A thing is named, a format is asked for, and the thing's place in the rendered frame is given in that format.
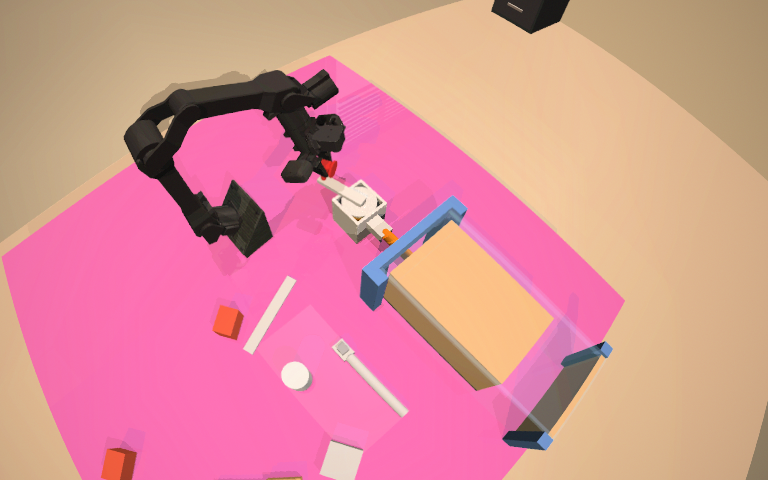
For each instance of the beige cube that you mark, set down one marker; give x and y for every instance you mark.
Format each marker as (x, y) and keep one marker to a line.
(341, 461)

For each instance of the beige flat bar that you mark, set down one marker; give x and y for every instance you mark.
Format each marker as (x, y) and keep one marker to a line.
(270, 313)

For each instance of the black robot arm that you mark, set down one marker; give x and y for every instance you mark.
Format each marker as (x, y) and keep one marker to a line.
(275, 93)

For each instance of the grey cylinder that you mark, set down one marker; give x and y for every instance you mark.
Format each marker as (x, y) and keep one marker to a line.
(296, 376)

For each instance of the orange-red box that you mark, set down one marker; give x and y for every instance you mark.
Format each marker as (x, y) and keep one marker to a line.
(228, 322)
(118, 464)

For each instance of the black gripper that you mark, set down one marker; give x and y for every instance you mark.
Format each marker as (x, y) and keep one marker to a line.
(300, 170)

